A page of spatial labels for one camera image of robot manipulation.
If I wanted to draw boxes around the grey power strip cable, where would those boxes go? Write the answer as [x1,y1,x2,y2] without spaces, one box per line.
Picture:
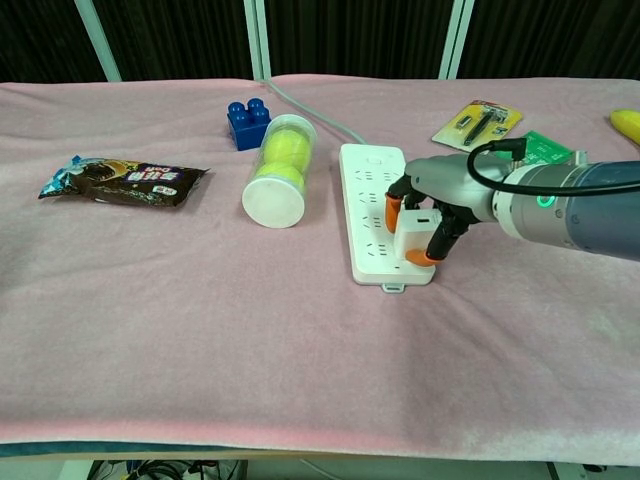
[257,77,369,147]

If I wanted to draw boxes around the double white frame post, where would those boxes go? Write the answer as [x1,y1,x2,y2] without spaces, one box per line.
[243,0,274,81]

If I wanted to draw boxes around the slanted white frame post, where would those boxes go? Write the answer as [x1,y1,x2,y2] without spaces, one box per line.
[73,0,123,83]

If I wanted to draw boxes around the black curtain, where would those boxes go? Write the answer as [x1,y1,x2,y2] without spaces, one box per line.
[0,0,640,84]

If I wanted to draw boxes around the tangled floor cables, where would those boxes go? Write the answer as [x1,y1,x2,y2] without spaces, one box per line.
[89,458,249,480]

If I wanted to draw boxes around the brown chocolate snack packet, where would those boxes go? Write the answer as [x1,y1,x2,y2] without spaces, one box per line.
[38,154,212,210]

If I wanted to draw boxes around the yellow razor blister pack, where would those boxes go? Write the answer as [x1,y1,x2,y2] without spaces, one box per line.
[431,98,524,159]

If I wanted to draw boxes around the white power strip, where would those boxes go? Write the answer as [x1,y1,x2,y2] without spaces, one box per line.
[338,143,437,294]

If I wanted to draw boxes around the white charger cube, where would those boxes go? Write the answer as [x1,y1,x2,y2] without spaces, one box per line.
[393,210,445,261]

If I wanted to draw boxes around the green sachet packet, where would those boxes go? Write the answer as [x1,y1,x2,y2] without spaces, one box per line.
[514,129,574,164]

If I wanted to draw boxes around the pink table cloth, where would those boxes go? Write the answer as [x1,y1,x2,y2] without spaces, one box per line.
[0,74,640,466]

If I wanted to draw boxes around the clear tennis ball tube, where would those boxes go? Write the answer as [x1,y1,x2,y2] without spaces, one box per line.
[241,113,320,230]

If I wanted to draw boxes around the yellow tennis ball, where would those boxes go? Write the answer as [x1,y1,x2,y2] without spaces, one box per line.
[267,130,311,166]
[255,162,306,189]

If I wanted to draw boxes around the blue toy brick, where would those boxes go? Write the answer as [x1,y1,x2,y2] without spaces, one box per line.
[226,97,273,152]

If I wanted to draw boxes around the yellow banana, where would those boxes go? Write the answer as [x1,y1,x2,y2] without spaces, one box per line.
[609,108,640,146]

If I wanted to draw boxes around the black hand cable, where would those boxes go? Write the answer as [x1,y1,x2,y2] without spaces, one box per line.
[467,137,640,194]

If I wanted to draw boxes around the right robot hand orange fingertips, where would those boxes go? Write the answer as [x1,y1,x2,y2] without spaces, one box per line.
[383,153,496,266]

